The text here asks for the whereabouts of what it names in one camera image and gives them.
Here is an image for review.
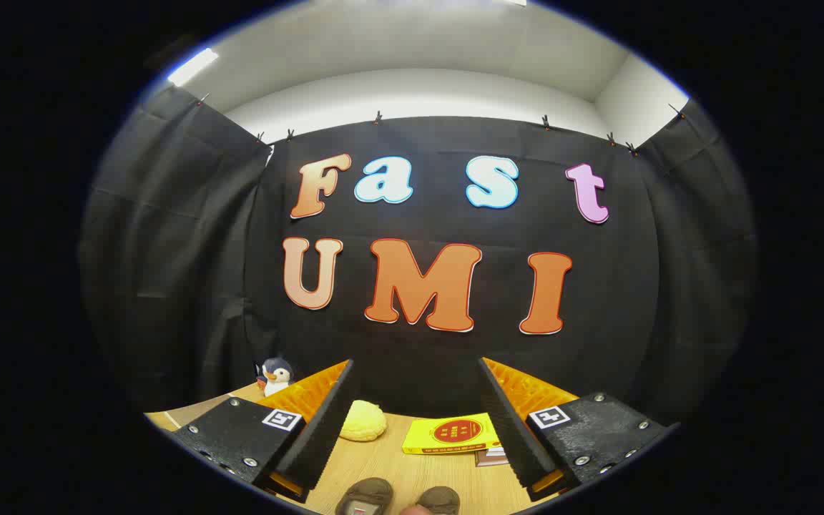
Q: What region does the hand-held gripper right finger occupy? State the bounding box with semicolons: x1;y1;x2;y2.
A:
479;358;681;501

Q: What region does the yellow round plush cushion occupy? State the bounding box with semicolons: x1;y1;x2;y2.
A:
339;400;388;442

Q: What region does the yellow book with red circle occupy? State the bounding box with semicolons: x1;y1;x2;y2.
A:
403;413;503;456

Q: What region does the brown fuzzy shoe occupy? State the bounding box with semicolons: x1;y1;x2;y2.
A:
335;478;395;515
416;486;461;515

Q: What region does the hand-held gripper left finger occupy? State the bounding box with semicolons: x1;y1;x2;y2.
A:
169;359;355;504

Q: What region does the ceiling light panel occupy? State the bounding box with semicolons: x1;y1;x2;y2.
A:
167;48;220;87

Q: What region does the penguin plush toy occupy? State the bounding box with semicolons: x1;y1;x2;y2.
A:
255;358;295;398

